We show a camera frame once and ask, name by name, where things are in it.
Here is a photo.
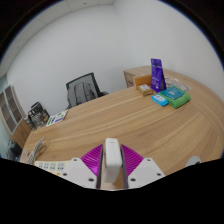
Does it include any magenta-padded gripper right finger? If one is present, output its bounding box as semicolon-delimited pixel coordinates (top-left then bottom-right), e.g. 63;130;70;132
119;143;166;190

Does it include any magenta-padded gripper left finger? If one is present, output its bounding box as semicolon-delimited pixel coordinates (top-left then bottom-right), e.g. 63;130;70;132
61;143;106;190

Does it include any white charger block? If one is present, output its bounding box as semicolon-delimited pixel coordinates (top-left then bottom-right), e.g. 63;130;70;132
101;137;124;184

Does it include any cream power strip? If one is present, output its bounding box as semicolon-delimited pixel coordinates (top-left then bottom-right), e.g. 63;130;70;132
34;159;73;177

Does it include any white printed leaflet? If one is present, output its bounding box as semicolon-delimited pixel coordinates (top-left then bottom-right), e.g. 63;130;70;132
44;109;69;128

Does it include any blue packet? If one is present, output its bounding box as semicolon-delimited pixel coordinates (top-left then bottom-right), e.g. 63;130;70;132
151;93;169;108

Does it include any black armchair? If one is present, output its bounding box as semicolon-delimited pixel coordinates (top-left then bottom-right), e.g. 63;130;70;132
5;139;23;162

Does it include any grey mesh office chair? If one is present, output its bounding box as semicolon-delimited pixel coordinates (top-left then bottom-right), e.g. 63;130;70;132
65;72;109;109

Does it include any small tan box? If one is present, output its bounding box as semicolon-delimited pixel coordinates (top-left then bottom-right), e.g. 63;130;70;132
137;83;154;97

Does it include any green folded cloth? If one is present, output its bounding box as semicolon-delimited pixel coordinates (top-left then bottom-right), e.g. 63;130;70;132
157;89;192;109

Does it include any teal flat box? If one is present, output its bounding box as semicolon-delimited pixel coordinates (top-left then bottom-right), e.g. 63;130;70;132
159;85;186;101

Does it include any orange box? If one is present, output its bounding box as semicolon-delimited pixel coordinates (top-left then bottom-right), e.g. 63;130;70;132
133;73;153;89

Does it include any wooden side cabinet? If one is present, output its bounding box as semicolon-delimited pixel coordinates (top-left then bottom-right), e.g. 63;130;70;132
123;65;153;89

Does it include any wooden glass-door cabinet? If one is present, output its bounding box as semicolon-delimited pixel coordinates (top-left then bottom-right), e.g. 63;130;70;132
0;84;33;149

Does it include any clear plastic bag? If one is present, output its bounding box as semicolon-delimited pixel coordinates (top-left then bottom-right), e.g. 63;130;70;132
164;77;190;93

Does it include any purple standing package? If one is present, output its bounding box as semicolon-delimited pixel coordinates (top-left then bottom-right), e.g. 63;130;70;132
149;58;167;94

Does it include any white coiled power cable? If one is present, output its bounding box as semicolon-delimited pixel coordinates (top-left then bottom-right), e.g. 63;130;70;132
20;135;48;165

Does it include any round grey cable grommet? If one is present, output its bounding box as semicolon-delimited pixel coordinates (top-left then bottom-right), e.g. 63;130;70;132
185;155;202;168

